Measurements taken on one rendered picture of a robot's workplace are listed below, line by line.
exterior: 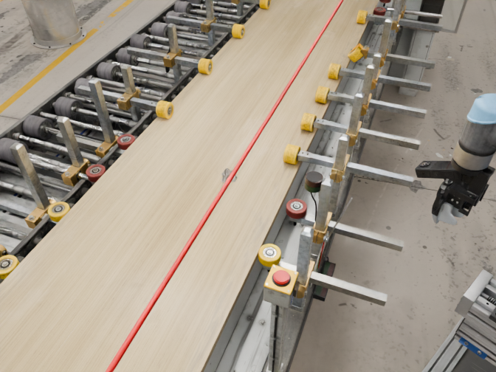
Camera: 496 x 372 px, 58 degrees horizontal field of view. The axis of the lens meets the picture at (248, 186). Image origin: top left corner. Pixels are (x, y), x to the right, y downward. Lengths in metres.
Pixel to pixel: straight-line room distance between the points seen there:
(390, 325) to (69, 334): 1.65
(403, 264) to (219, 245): 1.47
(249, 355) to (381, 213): 1.65
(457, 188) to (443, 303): 1.68
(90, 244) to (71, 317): 0.29
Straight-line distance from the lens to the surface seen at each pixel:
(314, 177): 1.55
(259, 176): 1.86
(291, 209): 1.72
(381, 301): 1.59
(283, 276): 1.13
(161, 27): 3.26
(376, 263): 2.78
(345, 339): 2.47
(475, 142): 1.02
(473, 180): 1.09
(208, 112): 2.23
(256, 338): 1.73
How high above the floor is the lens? 2.15
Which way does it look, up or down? 44 degrees down
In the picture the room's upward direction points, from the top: 1 degrees counter-clockwise
